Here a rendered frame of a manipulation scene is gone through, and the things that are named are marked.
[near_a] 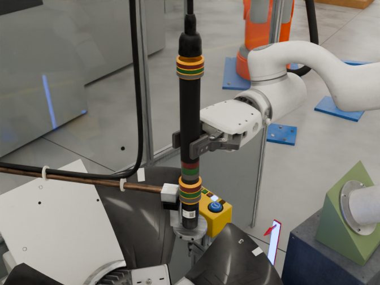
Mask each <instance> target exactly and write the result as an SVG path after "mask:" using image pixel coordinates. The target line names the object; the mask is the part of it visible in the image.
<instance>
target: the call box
mask: <svg viewBox="0 0 380 285"><path fill-rule="evenodd" d="M202 187H203V186H202ZM204 189H206V188H204V187H203V190H204ZM203 190H202V191H203ZM206 190H207V189H206ZM207 191H208V190H207ZM209 192H210V191H208V193H209ZM210 193H211V192H210ZM206 194H207V193H206ZM206 194H203V193H201V200H200V201H199V214H200V215H202V216H203V217H204V218H205V219H206V221H207V224H208V227H207V232H206V234H207V235H209V236H210V237H211V238H213V237H215V235H217V234H218V233H220V232H221V231H222V229H223V228H224V226H225V225H226V223H231V214H232V206H231V205H230V204H229V203H227V202H226V203H225V204H223V205H222V207H221V210H220V211H212V210H211V209H210V204H211V203H212V202H214V200H212V199H211V197H213V196H216V195H215V194H213V193H212V194H213V196H211V197H208V196H207V195H206ZM216 197H218V196H216ZM220 200H222V199H221V198H219V197H218V199H217V200H215V201H216V202H219V201H220Z"/></svg>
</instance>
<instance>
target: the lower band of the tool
mask: <svg viewBox="0 0 380 285"><path fill-rule="evenodd" d="M181 177H182V176H181ZM181 177H180V178H179V184H180V185H181V186H183V187H186V188H195V187H198V186H199V185H200V184H201V182H202V180H201V178H200V177H199V179H200V180H199V182H198V183H196V184H194V185H187V184H184V183H183V182H182V181H181ZM198 202H199V201H198ZM198 202H196V203H198ZM183 203H185V202H183ZM196 203H193V204H196ZM185 204H188V203H185ZM188 205H192V204H188Z"/></svg>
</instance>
